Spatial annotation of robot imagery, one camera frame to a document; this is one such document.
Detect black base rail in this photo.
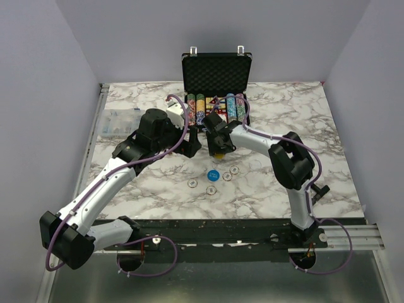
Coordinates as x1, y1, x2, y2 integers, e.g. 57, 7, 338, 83
64, 216, 329, 264

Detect white red chip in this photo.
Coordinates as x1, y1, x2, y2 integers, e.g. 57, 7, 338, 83
187, 179, 198, 188
222, 172, 232, 181
229, 165, 240, 175
206, 186, 217, 195

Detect clear plastic organizer box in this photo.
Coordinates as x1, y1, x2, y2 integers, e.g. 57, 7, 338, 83
98, 109, 145, 138

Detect white red chip bottom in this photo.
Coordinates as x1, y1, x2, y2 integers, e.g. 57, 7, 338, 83
206, 186, 217, 195

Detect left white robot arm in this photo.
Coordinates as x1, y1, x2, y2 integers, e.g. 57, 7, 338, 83
40, 104, 201, 271

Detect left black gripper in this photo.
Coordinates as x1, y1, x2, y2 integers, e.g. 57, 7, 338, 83
153, 117, 202, 158

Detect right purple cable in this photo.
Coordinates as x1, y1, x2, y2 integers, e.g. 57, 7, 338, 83
214, 95, 354, 275

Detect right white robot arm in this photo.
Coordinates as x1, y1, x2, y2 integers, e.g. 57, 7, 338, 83
202, 112, 330, 247

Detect black poker chip case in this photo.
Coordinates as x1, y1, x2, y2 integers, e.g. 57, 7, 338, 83
181, 45, 253, 140

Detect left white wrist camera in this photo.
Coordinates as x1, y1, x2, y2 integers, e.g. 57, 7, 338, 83
166, 99, 189, 130

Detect blue round button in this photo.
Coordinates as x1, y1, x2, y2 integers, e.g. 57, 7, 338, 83
207, 169, 220, 182

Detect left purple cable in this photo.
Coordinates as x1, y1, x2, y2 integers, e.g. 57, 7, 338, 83
45, 93, 190, 278

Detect aluminium extrusion frame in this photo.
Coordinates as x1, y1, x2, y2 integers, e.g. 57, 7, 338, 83
34, 83, 392, 303

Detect purple cable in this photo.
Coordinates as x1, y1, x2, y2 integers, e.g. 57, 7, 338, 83
214, 95, 354, 275
45, 93, 190, 278

